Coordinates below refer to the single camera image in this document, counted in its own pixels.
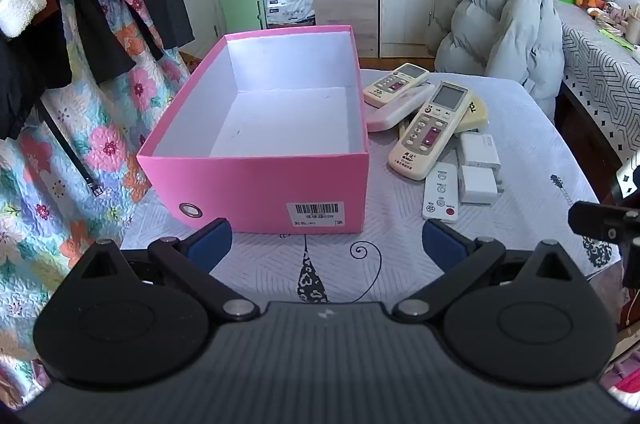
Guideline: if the geometric patterned tablecloth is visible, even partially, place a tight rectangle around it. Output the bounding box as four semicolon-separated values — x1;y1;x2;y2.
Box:
555;0;640;156

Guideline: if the black hanging garment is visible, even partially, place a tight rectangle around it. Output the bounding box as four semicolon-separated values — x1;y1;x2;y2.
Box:
54;0;137;86

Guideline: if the beige remote control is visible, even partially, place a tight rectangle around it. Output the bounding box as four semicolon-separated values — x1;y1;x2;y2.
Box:
452;97;489;135

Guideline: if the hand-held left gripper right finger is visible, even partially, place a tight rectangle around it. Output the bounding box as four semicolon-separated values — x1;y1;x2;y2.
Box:
392;219;586;323

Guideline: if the grey puffer jacket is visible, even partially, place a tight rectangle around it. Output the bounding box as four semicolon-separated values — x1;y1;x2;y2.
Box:
434;0;566;115

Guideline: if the small white remote control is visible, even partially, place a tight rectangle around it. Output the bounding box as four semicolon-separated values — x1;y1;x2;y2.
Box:
422;161;461;224

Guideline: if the floral quilt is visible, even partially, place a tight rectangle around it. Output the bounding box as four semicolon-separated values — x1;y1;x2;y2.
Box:
0;0;202;407

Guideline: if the white power adapter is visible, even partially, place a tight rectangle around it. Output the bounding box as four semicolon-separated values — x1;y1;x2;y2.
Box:
458;131;502;170
457;164;505;205

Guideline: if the black belt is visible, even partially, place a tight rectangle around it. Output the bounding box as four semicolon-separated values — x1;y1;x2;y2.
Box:
37;98;104;198

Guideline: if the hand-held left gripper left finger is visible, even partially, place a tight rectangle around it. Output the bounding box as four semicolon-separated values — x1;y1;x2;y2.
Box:
75;217;261;323

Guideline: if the white tissue pack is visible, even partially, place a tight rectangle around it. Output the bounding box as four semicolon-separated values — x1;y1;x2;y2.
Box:
265;0;316;28

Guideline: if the pink cardboard box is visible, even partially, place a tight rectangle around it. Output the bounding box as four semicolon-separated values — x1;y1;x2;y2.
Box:
136;24;371;235

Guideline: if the large cream remote control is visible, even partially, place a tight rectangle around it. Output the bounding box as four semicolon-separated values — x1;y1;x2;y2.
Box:
388;81;475;181

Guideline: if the white oblong case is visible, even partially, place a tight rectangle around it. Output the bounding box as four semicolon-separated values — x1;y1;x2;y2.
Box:
366;83;437;133

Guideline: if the small cream remote control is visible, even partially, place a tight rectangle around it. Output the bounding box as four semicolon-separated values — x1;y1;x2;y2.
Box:
363;63;431;108

